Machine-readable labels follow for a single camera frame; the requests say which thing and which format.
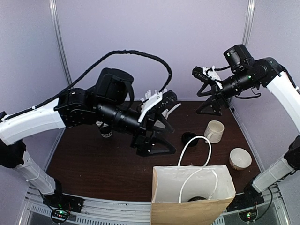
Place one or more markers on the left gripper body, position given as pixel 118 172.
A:
pixel 139 139

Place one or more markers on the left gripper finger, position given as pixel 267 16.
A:
pixel 161 124
pixel 154 145

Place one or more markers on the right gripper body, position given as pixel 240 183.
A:
pixel 217 93

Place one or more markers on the brown paper bag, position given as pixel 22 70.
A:
pixel 173 186

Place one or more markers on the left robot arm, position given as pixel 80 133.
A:
pixel 103 102

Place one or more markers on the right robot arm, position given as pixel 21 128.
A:
pixel 248 73

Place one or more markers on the cream ceramic mug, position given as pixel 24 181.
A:
pixel 214 131

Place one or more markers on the stack of black lids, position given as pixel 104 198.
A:
pixel 187 136

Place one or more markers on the wrapped straws bundle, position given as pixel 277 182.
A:
pixel 157 103

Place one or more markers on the stack of paper cups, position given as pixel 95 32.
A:
pixel 106 130

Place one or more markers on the white ceramic bowl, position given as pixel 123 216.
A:
pixel 239 159

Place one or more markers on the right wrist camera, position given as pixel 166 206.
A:
pixel 205 74

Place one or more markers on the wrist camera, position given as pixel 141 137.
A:
pixel 168 99
pixel 205 74

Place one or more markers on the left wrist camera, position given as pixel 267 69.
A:
pixel 168 99

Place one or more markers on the right corner metal post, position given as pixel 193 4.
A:
pixel 248 22

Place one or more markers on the corner metal post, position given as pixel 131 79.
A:
pixel 248 22
pixel 61 50

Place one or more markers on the aluminium frame rail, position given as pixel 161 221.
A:
pixel 107 212

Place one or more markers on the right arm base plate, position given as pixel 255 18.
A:
pixel 241 202

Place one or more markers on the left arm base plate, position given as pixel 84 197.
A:
pixel 64 202

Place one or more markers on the left corner metal post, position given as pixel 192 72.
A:
pixel 61 50

